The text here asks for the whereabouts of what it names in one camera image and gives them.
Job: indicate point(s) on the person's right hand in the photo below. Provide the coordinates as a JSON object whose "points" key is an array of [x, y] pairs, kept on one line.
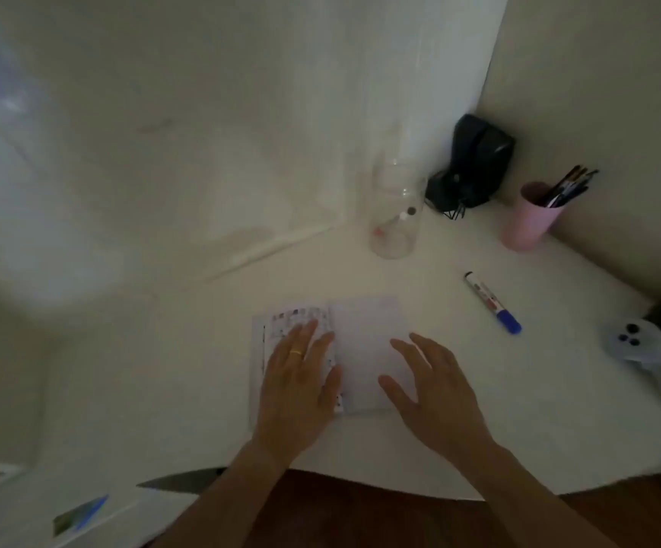
{"points": [[442, 405]]}

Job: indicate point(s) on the person's left hand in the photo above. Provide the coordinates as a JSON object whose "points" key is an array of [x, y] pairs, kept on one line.
{"points": [[290, 399]]}

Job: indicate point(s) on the person's right thumb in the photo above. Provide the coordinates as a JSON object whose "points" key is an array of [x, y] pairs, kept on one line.
{"points": [[394, 390]]}

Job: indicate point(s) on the person's left thumb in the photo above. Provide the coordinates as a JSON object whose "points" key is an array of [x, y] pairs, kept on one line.
{"points": [[332, 388]]}

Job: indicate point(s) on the white paper booklet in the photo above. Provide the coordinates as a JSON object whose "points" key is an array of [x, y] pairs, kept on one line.
{"points": [[364, 342]]}

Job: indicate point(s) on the person's left forearm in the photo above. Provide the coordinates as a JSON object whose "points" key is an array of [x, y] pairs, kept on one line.
{"points": [[222, 502]]}

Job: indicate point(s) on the person's right forearm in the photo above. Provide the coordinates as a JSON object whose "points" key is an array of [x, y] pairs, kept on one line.
{"points": [[524, 502]]}

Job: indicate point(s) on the white marker with blue cap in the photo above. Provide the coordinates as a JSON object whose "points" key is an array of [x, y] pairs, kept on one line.
{"points": [[493, 302]]}

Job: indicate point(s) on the small red piece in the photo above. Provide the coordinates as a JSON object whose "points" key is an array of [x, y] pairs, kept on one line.
{"points": [[383, 229]]}

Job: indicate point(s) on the clear glass jar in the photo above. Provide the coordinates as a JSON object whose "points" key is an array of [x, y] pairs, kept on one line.
{"points": [[396, 199]]}

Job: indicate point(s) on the pink plastic cup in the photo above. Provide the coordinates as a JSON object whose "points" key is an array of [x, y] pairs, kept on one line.
{"points": [[527, 219]]}

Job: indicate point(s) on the black desk device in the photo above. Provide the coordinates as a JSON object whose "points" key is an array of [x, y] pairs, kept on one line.
{"points": [[481, 154]]}

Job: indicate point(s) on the white game controller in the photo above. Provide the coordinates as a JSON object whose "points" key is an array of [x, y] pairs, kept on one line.
{"points": [[644, 348]]}

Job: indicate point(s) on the bundle of dark brushes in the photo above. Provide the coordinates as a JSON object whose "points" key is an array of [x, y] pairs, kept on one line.
{"points": [[567, 188]]}

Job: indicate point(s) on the blue green card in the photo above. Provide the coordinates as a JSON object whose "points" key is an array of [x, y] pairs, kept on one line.
{"points": [[79, 516]]}

